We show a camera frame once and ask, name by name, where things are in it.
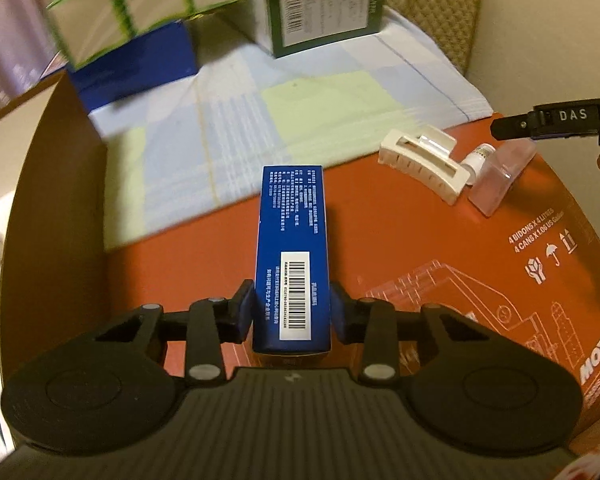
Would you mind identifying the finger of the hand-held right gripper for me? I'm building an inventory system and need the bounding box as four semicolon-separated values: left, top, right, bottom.
492;96;600;145

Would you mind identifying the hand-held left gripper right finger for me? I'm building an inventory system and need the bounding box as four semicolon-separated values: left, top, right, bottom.
330;281;482;387

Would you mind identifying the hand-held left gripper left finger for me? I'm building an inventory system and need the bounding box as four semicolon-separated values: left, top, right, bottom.
92;279;255;388

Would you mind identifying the small blue barcode box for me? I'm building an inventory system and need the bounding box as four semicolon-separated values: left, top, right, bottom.
252;164;335;357

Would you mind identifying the brown and white storage box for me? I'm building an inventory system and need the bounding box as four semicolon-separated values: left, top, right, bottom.
0;72;112;411

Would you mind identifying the small white bottle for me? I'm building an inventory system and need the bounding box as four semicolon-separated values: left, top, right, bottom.
460;144;496;186

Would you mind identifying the orange printed cardboard box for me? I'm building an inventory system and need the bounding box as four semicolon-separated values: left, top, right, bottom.
105;120;600;453

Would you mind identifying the white hair claw clip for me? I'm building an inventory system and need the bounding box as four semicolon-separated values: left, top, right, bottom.
377;127;472;207

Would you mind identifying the beige quilted cushion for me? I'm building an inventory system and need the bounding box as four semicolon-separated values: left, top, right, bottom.
385;0;482;76

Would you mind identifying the plaid cloth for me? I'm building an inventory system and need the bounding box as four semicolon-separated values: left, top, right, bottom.
87;7;493;253

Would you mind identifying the green and white box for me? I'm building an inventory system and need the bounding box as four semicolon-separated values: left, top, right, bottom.
220;0;387;59

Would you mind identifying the dark blue box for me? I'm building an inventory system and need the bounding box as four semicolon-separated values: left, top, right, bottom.
70;20;199;111

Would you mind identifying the green wrapped tissue pack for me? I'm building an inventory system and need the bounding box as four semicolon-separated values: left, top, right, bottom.
45;0;248;71

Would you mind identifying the purple curtain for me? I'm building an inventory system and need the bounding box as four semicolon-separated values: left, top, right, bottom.
0;0;116;121

